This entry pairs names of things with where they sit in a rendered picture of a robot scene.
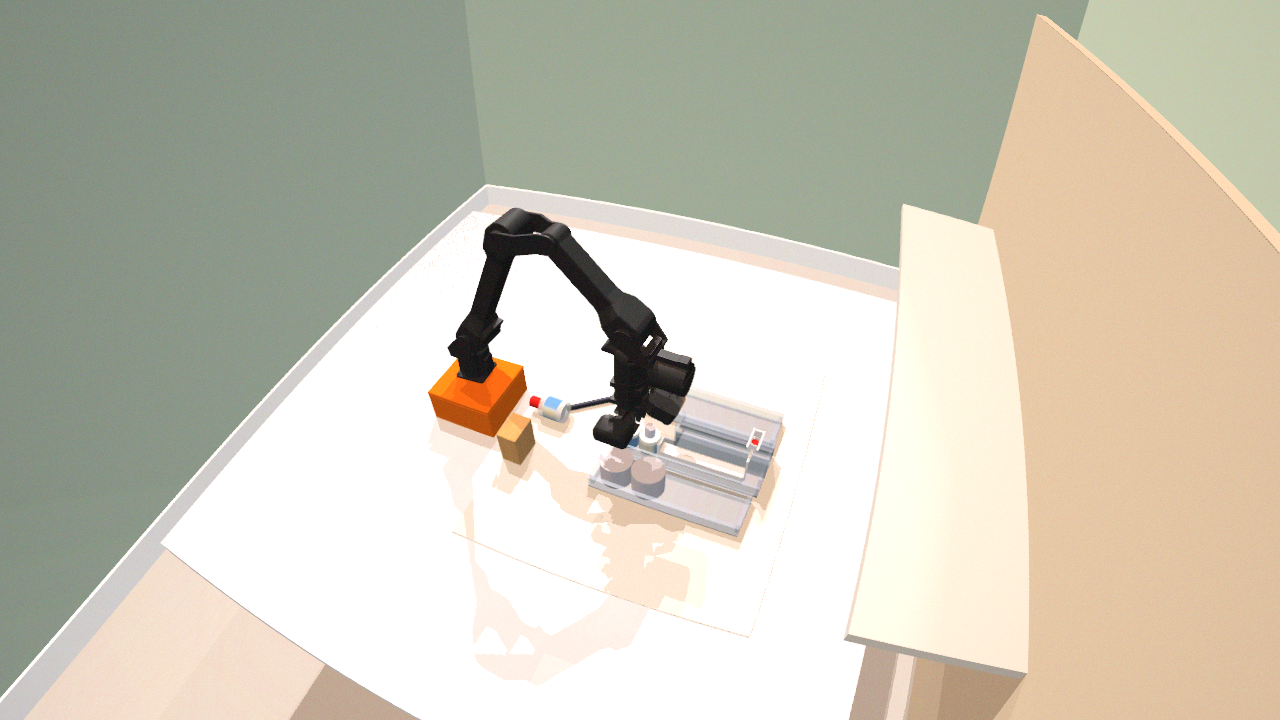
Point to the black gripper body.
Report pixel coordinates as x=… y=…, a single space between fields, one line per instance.
x=618 y=431

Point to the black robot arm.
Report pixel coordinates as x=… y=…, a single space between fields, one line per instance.
x=623 y=317

